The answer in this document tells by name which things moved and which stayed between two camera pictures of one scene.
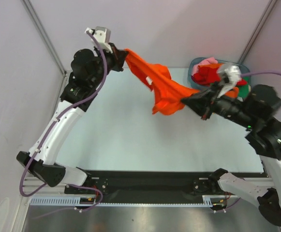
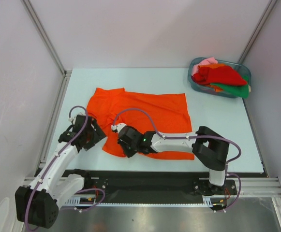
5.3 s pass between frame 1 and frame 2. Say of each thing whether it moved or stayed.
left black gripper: moved
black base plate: stayed
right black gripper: moved
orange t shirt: moved
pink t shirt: stayed
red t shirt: stayed
